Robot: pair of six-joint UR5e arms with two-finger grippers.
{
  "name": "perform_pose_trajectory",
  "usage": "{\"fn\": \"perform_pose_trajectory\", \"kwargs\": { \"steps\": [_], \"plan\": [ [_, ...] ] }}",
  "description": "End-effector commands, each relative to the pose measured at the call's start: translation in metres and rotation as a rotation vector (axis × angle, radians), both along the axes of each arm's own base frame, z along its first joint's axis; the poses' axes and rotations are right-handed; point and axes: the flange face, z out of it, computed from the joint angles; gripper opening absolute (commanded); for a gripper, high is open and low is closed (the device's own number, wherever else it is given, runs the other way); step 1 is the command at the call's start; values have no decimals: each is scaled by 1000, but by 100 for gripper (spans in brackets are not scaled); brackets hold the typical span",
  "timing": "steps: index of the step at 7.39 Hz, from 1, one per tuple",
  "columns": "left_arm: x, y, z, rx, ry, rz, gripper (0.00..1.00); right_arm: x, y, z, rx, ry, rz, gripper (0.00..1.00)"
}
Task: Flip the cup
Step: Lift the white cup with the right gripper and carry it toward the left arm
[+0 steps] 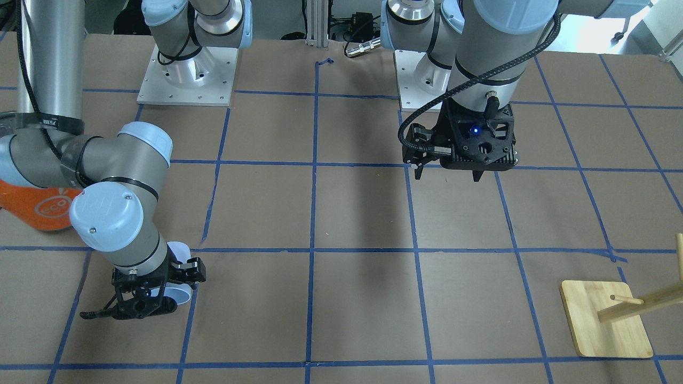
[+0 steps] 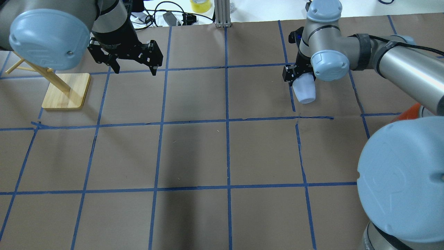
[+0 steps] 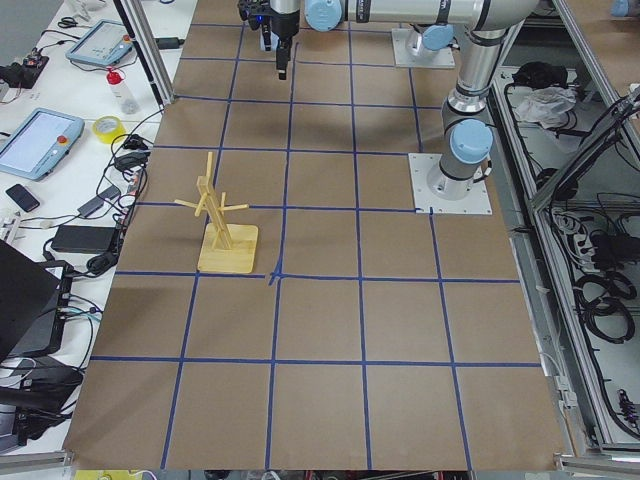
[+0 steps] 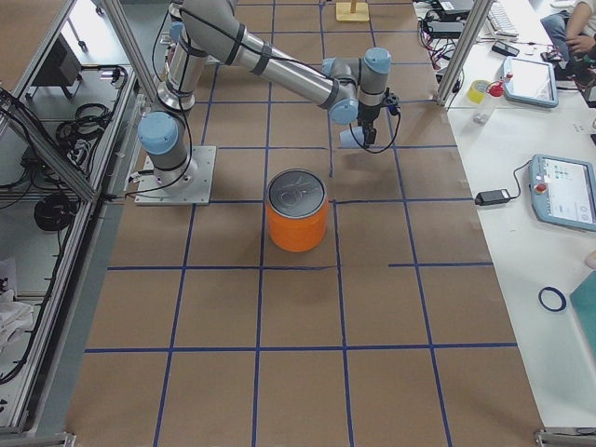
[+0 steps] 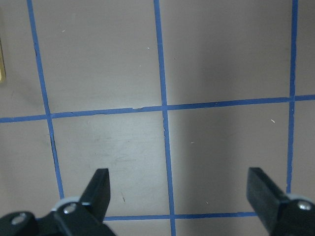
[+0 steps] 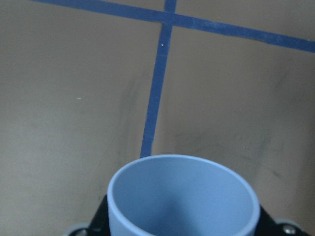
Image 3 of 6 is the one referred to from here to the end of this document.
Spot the white crumpled cloth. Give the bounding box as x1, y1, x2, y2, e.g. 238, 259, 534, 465
514, 86, 577, 129

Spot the large black power brick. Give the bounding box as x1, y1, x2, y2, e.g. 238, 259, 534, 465
51, 225, 117, 254

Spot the far teach pendant tablet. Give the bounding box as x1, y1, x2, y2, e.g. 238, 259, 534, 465
65, 20, 133, 67

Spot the red capped squeeze bottle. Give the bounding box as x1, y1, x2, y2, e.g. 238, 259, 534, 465
106, 67, 139, 114

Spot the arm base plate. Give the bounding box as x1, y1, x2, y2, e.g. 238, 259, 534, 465
408, 153, 492, 215
391, 25, 455, 69

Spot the black power adapter brick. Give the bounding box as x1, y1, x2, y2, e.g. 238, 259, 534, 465
155, 37, 185, 50

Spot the black laptop computer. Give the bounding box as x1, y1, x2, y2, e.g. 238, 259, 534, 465
1, 242, 73, 360

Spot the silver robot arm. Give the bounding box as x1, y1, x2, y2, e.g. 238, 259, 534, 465
247, 1, 536, 200
406, 23, 454, 56

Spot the aluminium frame post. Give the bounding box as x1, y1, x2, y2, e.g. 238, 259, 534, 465
113, 0, 174, 108

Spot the black smartphone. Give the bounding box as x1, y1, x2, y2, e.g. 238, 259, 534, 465
5, 184, 40, 212

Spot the wooden cup tree stand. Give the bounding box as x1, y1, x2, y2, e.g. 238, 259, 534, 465
174, 152, 259, 274

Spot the yellow tape roll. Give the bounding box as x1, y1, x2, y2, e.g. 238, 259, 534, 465
92, 115, 126, 144

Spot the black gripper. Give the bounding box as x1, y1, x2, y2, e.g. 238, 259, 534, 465
269, 0, 300, 81

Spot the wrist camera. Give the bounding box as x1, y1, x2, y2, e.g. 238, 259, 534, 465
237, 0, 272, 31

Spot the teach pendant tablet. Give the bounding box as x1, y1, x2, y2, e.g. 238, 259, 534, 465
65, 20, 133, 67
1, 108, 85, 180

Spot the near teach pendant tablet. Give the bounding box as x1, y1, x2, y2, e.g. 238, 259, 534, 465
1, 108, 85, 180

